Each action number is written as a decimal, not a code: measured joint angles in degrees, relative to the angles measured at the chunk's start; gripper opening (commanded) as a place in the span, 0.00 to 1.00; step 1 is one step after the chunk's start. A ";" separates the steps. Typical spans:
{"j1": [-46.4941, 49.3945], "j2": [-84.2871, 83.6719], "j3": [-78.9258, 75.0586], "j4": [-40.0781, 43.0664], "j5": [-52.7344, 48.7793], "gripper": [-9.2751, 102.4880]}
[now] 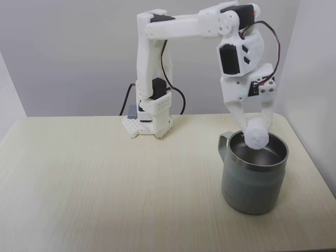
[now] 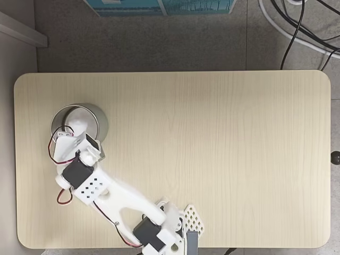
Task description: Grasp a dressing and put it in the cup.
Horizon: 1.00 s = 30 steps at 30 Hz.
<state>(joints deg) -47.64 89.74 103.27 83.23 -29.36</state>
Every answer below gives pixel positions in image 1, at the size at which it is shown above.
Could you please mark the grey steel mug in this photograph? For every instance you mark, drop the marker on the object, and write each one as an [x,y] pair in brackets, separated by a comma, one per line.
[252,186]

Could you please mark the grey table clamp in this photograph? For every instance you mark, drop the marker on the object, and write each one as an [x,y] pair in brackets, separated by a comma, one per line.
[132,112]

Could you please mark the white gauze dressing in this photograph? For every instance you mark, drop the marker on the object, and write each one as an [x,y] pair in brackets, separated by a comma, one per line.
[256,135]

